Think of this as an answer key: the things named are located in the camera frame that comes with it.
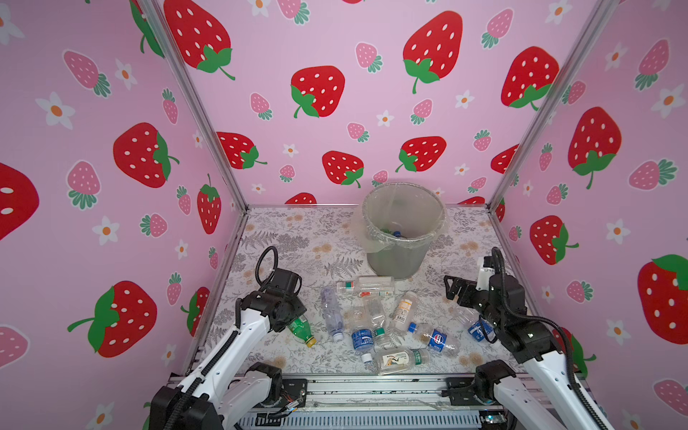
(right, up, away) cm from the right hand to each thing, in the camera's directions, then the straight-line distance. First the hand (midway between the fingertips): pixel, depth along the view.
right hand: (456, 281), depth 76 cm
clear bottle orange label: (-13, -11, +9) cm, 19 cm away
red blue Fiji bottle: (-12, +13, +31) cm, 36 cm away
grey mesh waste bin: (-14, +4, +12) cm, 18 cm away
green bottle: (-17, +15, +28) cm, 36 cm away
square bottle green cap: (-18, -22, -1) cm, 29 cm away
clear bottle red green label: (-24, -6, +20) cm, 32 cm away
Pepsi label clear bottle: (-5, -18, +2) cm, 19 cm away
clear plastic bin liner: (-11, +21, +29) cm, 37 cm away
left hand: (-47, -11, +7) cm, 48 cm away
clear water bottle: (-37, -14, +14) cm, 42 cm away
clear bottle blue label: (-27, -18, +2) cm, 32 cm away
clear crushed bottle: (-22, -12, +14) cm, 29 cm away
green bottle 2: (-45, -14, +1) cm, 47 cm away
